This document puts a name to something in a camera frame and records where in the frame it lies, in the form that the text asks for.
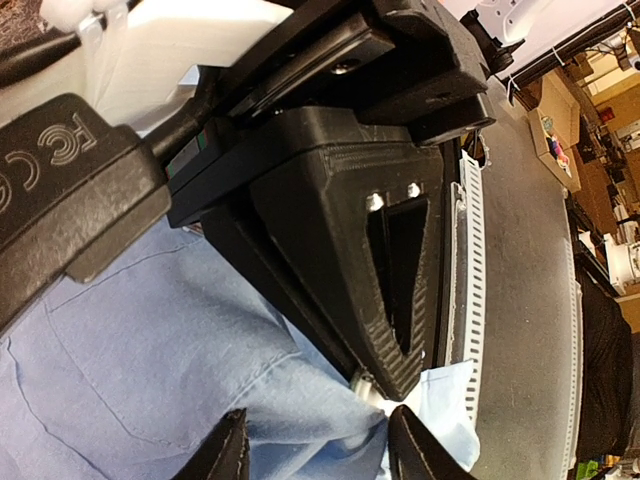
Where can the white slotted cable duct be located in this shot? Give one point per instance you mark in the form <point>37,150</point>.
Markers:
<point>468,312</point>

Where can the operator in dark shirt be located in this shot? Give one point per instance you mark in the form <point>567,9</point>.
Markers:
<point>609,417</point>

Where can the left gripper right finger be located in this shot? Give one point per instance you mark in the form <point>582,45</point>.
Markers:
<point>415,454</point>

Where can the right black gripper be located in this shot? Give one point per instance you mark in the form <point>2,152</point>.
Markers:
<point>408,70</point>

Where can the black front rail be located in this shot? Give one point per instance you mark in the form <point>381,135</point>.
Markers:
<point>450,152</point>

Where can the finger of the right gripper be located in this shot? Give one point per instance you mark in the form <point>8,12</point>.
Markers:
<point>355,213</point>
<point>237,232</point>

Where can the round floral brooch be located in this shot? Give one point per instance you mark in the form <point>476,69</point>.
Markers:
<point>362,384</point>

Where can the light blue shirt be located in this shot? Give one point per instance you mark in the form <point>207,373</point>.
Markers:
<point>125,377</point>

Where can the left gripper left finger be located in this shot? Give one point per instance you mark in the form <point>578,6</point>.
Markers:
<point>224,454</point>

